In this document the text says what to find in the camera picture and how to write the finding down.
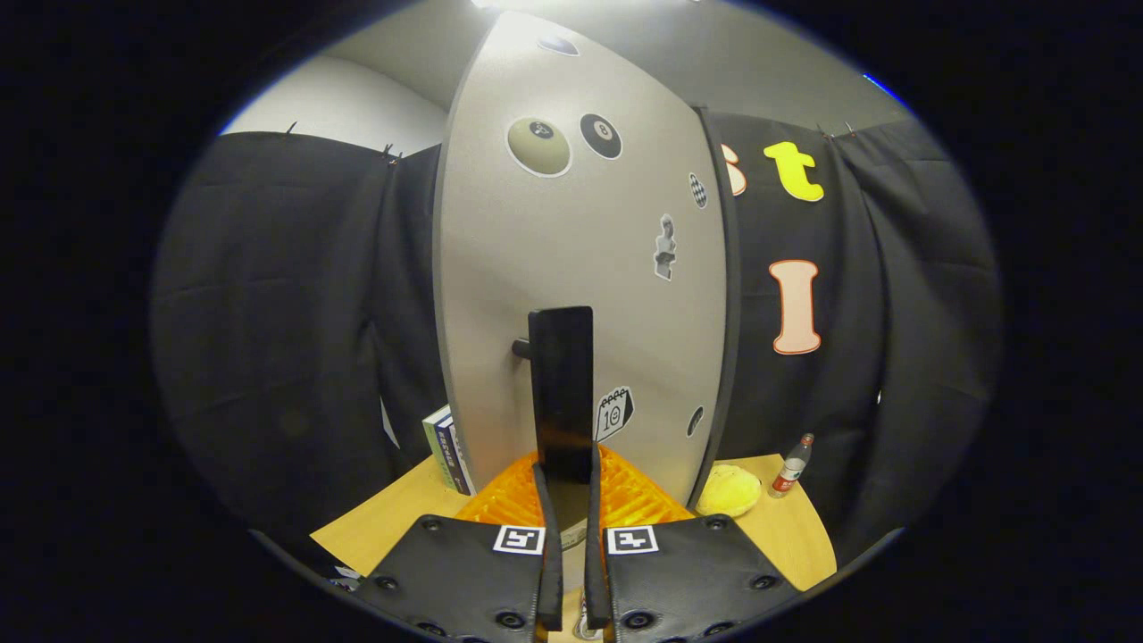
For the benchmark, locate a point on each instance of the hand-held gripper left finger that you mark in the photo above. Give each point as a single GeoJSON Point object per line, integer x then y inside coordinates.
{"type": "Point", "coordinates": [551, 554]}

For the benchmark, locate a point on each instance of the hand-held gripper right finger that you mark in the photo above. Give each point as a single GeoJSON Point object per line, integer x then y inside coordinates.
{"type": "Point", "coordinates": [596, 554]}

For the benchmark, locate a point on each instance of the dark grey shoe cabinet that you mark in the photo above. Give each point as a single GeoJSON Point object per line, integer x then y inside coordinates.
{"type": "Point", "coordinates": [728, 268]}

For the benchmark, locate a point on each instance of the blue spine book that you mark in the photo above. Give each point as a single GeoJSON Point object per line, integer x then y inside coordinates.
{"type": "Point", "coordinates": [453, 457]}

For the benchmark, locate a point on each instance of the yellow plush toy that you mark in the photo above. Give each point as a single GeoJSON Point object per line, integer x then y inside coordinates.
{"type": "Point", "coordinates": [728, 489]}

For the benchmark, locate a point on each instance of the clear bottle with red label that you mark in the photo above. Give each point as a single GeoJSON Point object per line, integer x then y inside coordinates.
{"type": "Point", "coordinates": [790, 469]}

